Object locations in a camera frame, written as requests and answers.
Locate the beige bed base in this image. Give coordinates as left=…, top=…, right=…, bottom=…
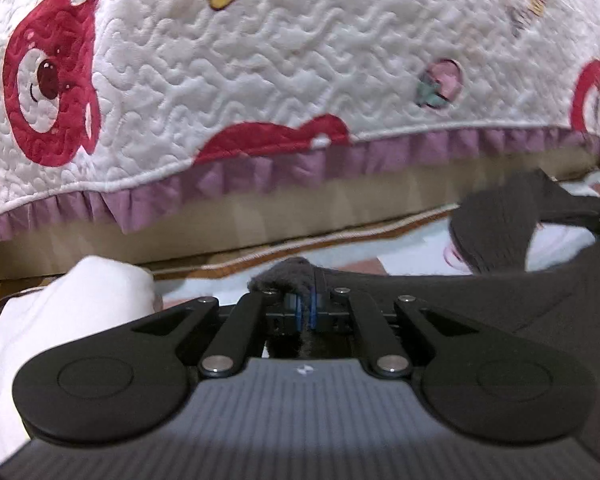
left=0, top=157, right=600, bottom=282

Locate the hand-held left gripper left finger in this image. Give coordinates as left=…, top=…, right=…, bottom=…
left=130, top=288, right=302, bottom=380

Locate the pale mat with orange border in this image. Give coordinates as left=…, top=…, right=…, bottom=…
left=0, top=167, right=600, bottom=313

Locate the white quilted bear-print bedspread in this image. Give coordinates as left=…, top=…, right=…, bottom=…
left=0, top=0, right=600, bottom=252

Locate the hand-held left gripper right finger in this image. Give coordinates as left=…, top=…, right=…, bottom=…
left=306, top=287, right=482, bottom=380

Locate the white cloth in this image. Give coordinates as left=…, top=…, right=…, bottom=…
left=0, top=255, right=164, bottom=469

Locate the dark grey garment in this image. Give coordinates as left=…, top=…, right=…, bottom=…
left=247, top=167, right=600, bottom=441

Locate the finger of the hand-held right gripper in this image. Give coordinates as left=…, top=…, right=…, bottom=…
left=542, top=207, right=600, bottom=239

